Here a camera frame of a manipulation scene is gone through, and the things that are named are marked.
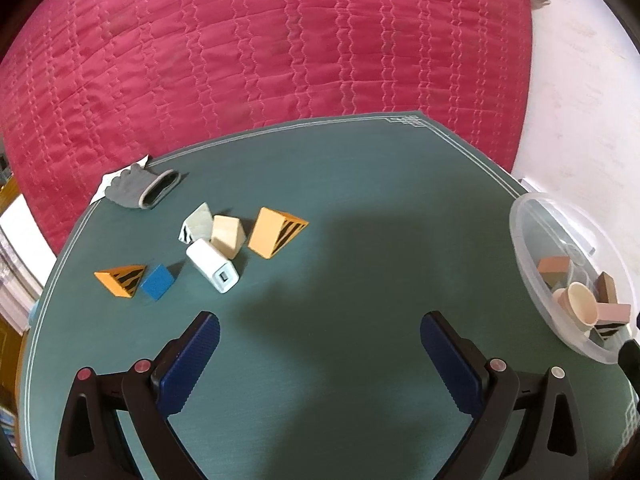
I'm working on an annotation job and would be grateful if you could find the grey glove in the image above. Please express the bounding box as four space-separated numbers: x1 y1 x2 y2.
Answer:
102 167 182 209

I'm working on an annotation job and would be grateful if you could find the patterned curtain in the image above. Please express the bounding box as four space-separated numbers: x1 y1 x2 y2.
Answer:
0 195 56 331

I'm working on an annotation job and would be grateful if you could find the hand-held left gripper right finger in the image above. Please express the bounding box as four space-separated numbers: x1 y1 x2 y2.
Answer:
419 311 588 480

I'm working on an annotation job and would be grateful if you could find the white zebra striped wedge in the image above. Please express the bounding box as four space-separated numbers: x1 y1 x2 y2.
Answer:
179 202 215 244
590 322 623 342

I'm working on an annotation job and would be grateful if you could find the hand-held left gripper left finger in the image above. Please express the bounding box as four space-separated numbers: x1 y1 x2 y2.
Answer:
56 310 222 480

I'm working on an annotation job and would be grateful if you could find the large orange striped wedge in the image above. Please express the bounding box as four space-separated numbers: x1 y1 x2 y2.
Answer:
247 207 309 260

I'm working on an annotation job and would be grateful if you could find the cream wooden wedge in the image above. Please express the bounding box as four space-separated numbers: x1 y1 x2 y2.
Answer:
210 215 247 260

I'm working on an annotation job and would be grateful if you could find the blue wedge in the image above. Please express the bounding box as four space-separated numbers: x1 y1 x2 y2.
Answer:
140 264 177 303

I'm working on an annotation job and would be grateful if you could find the row of books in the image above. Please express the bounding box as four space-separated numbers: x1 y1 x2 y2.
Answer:
0 400 21 456

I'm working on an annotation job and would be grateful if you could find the red quilted blanket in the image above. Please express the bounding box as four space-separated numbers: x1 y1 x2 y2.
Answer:
0 0 533 261

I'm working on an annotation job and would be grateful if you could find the cream cup with saucer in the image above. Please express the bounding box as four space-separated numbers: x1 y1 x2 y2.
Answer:
552 281 598 333

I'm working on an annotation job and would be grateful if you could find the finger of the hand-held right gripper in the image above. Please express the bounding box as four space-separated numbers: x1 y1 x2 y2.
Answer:
618 340 640 376

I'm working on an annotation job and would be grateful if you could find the white paper sheet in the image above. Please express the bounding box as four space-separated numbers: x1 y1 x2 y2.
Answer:
91 155 151 203

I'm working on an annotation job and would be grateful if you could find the dark brown block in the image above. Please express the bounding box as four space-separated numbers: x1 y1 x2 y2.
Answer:
595 271 617 306

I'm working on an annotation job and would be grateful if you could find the small orange striped wedge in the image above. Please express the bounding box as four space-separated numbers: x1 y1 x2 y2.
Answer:
94 264 147 300

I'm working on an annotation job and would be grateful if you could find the white charger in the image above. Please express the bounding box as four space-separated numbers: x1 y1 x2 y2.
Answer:
186 238 240 293

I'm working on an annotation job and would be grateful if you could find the clear plastic container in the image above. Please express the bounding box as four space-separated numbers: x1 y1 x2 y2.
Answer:
509 192 640 365

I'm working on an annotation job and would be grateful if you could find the brown rectangular block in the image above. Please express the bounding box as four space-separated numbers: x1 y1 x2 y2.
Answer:
538 256 572 288

